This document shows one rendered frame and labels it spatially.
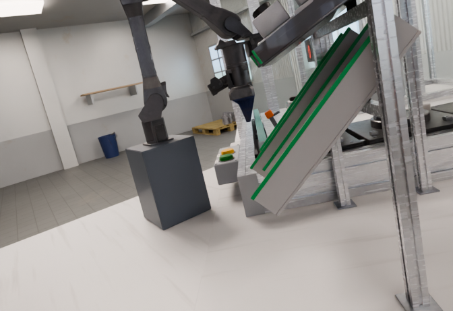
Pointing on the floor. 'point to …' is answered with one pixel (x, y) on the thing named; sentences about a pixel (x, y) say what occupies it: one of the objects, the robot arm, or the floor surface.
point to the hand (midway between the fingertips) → (246, 109)
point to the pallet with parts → (228, 119)
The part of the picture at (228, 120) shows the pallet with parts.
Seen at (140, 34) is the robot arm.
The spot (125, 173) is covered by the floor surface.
